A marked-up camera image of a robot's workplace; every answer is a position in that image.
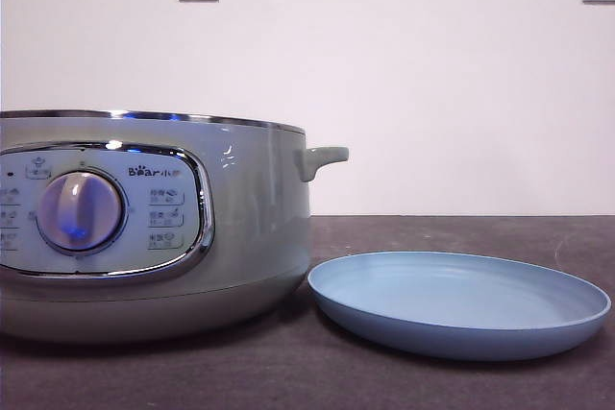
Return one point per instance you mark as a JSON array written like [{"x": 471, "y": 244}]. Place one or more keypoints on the blue round plate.
[{"x": 456, "y": 304}]

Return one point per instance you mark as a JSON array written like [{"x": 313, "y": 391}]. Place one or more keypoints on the grey-green electric steamer pot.
[{"x": 250, "y": 218}]

